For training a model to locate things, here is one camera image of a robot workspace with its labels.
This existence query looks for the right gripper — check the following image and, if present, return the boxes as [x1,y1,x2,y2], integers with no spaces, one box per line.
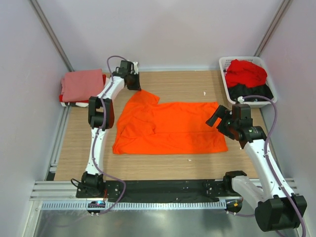
[206,105,238,140]

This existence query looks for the orange t-shirt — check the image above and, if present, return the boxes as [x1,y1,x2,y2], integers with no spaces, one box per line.
[113,90,228,155]

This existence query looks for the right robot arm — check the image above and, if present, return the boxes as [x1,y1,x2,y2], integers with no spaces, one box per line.
[206,104,307,236]

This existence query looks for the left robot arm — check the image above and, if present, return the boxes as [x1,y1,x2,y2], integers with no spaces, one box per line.
[76,58,141,198]

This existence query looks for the black t-shirt in basket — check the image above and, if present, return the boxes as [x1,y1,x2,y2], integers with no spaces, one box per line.
[228,84,274,102]

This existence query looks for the red t-shirt in basket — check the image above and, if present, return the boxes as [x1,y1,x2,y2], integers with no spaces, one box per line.
[225,59,268,88]

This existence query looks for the folded pink t-shirt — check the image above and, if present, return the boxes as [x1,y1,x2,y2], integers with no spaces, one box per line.
[61,69,105,102]

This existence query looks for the white plastic laundry basket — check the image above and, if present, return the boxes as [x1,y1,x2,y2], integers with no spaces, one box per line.
[219,56,277,108]

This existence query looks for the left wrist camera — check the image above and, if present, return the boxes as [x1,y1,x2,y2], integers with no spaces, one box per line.
[130,62,139,75]

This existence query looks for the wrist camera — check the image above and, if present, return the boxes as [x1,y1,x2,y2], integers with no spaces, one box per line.
[130,62,139,75]
[236,96,246,104]

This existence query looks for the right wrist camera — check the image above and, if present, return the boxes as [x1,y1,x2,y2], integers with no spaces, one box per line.
[236,96,246,104]

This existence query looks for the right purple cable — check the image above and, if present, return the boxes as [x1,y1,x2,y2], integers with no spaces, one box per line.
[234,95,308,237]

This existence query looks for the purple cable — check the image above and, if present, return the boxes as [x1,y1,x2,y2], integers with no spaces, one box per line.
[90,55,135,214]
[234,95,308,237]

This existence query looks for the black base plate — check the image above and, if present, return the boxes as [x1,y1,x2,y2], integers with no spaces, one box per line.
[76,179,240,203]

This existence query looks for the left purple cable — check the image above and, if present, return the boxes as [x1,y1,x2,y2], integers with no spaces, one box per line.
[90,55,135,214]

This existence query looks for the white slotted cable duct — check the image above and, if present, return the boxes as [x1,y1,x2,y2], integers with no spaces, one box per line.
[41,200,226,211]

